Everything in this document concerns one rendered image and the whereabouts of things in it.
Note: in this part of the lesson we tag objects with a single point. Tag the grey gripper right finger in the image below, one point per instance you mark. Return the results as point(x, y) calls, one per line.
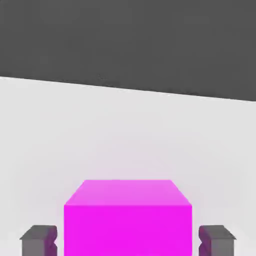
point(220, 242)

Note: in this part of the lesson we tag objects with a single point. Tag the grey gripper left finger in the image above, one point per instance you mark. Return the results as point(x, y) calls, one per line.
point(36, 242)

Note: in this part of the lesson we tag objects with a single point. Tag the small magenta cube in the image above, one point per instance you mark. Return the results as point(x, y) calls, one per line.
point(128, 224)

